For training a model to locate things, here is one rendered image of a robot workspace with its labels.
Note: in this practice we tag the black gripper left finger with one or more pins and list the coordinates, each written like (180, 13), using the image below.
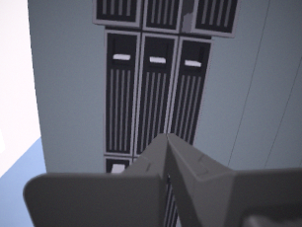
(103, 199)

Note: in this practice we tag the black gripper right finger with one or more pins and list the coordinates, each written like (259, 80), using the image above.
(206, 197)

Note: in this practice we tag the black server rack frame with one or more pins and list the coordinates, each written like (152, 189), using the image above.
(252, 112)

